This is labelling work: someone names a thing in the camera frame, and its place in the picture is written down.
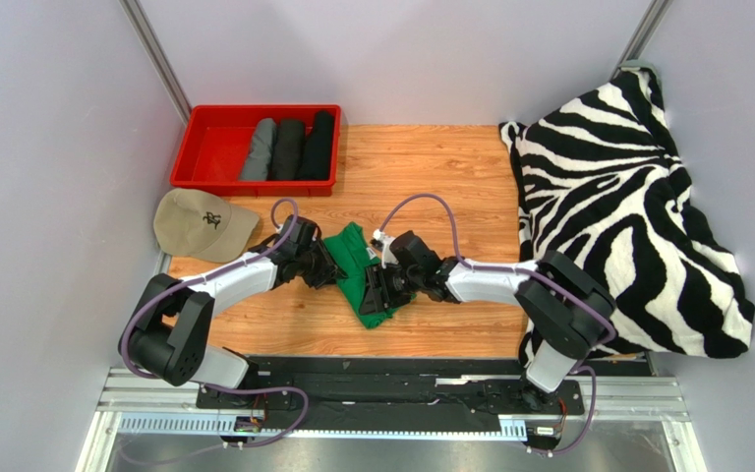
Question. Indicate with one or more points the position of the green t-shirt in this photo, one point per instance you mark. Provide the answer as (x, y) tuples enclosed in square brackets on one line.
[(350, 251)]

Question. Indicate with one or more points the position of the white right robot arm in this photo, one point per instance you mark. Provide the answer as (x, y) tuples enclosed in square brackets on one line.
[(566, 306)]

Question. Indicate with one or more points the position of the black rolled t-shirt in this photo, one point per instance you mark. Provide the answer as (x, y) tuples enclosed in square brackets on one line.
[(316, 159)]

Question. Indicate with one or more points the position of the right aluminium frame post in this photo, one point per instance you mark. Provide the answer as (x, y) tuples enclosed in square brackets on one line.
[(643, 33)]

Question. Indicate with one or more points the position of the left aluminium frame post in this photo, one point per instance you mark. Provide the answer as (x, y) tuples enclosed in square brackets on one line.
[(148, 37)]

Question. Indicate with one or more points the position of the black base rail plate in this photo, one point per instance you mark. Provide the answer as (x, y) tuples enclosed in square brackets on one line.
[(395, 395)]

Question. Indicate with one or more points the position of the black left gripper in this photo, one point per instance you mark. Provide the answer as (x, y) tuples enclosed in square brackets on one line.
[(327, 267)]

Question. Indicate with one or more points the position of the aluminium frame post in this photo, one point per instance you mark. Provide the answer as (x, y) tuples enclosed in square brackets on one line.
[(643, 33), (148, 37)]

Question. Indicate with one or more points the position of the beige baseball cap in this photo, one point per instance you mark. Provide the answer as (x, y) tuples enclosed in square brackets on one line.
[(196, 224)]

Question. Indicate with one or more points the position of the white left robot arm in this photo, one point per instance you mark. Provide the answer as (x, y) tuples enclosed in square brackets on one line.
[(167, 335)]

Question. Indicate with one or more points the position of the red plastic bin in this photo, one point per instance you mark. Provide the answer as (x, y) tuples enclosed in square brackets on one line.
[(216, 142)]

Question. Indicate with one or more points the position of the zebra print blanket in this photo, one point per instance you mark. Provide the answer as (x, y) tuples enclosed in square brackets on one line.
[(600, 180)]

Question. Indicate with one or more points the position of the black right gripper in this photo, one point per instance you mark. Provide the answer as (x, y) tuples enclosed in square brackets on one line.
[(381, 287)]

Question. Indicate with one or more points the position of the dark grey rolled t-shirt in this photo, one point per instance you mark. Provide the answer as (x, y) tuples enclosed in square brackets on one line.
[(287, 150)]

